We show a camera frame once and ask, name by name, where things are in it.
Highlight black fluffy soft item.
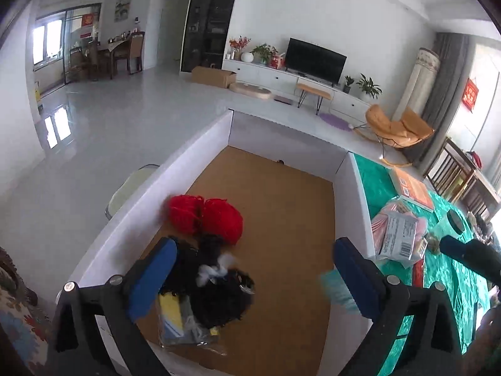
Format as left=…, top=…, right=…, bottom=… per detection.
left=160, top=235, right=255, bottom=329

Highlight clear jar black lid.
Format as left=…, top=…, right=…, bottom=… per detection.
left=432, top=210, right=464, bottom=240

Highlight pink cloth in bag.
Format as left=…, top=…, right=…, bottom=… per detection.
left=371, top=199, right=428, bottom=267

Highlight yellow item in plastic bag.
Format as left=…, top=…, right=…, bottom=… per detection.
left=156, top=293, right=227, bottom=356

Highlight white labelled package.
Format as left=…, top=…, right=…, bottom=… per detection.
left=379, top=211, right=418, bottom=268

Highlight dark wooden chair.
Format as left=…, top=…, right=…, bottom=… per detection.
left=424, top=137, right=500, bottom=222

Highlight red yarn pompom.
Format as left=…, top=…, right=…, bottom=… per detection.
left=167, top=194, right=244, bottom=245

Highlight orange book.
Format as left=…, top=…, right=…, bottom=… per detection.
left=389, top=168, right=434, bottom=212

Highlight white cardboard box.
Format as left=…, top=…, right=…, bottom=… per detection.
left=49, top=111, right=374, bottom=375

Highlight patterned floor rug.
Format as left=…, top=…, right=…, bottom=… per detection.
left=1, top=250, right=52, bottom=375

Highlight orange lounge chair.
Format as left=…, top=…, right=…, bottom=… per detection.
left=352, top=104, right=435, bottom=168

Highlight purple round mat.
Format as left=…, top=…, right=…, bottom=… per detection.
left=319, top=113, right=352, bottom=132

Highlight standing air conditioner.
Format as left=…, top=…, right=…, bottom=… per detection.
left=392, top=48, right=441, bottom=121

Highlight white tv cabinet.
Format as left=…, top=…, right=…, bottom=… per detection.
left=223, top=60, right=369, bottom=126

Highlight wooden bench stool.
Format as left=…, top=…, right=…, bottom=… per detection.
left=296, top=82, right=333, bottom=114

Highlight small potted plant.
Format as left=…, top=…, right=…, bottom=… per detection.
left=343, top=76, right=355, bottom=94

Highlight green potted plant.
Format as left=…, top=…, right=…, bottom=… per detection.
left=356, top=73, right=383, bottom=103

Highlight grey curtain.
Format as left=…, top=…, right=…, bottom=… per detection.
left=405, top=32, right=474, bottom=173

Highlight brown cardboard box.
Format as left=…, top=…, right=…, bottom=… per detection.
left=191, top=66, right=237, bottom=89

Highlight round beige cushion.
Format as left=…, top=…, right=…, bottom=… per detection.
left=229, top=82, right=273, bottom=100

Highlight black flat television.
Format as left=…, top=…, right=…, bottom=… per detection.
left=284, top=38, right=346, bottom=85

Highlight dining table with chairs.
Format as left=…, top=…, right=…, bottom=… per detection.
left=66, top=31, right=145, bottom=81

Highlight leafy plant with red box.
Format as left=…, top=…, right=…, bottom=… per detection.
left=251, top=43, right=284, bottom=70

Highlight red flowers in vase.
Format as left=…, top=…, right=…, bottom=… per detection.
left=229, top=36, right=251, bottom=60

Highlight black glass cabinet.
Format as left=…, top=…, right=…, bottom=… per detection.
left=180, top=0, right=234, bottom=73

